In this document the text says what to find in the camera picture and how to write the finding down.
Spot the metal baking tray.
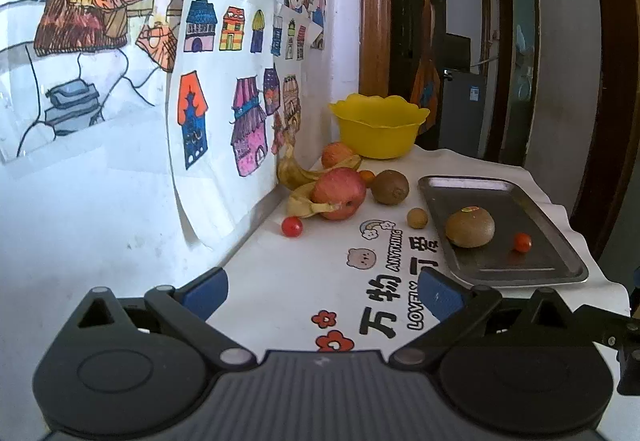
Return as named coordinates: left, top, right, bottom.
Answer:
left=419, top=175, right=586, bottom=288

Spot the kiwi with sticker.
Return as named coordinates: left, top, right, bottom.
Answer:
left=445, top=206, right=496, bottom=249

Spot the small tan longan fruit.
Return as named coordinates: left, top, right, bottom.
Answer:
left=406, top=208, right=428, bottom=230

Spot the yellow plastic colander bowl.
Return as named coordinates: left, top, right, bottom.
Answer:
left=329, top=93, right=431, bottom=160

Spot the brown kiwi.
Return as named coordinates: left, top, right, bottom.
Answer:
left=370, top=170, right=410, bottom=206

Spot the cherry tomato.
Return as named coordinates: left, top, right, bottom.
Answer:
left=513, top=233, right=533, bottom=255
left=281, top=216, right=304, bottom=239

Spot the brown wooden door frame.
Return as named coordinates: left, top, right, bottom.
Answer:
left=359, top=0, right=392, bottom=97

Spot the colourful houses drawing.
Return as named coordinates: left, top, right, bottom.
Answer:
left=167, top=0, right=321, bottom=247

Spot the small orange-red apple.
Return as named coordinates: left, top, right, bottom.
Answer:
left=321, top=142, right=355, bottom=169

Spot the boy with fan drawing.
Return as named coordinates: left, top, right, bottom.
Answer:
left=0, top=0, right=281, bottom=167

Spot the white printed tablecloth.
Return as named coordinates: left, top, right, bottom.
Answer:
left=207, top=148, right=629, bottom=357

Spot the grey washing machine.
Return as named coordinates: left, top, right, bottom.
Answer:
left=438, top=34, right=486, bottom=157

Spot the large red apple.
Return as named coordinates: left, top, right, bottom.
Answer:
left=311, top=167, right=367, bottom=221

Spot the small orange tangerine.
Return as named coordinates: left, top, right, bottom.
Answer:
left=358, top=170, right=375, bottom=186

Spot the yellow banana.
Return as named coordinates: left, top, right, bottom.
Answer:
left=277, top=143, right=362, bottom=190
left=286, top=182, right=345, bottom=219

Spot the dark door with lady poster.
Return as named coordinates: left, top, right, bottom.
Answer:
left=388, top=0, right=446, bottom=149

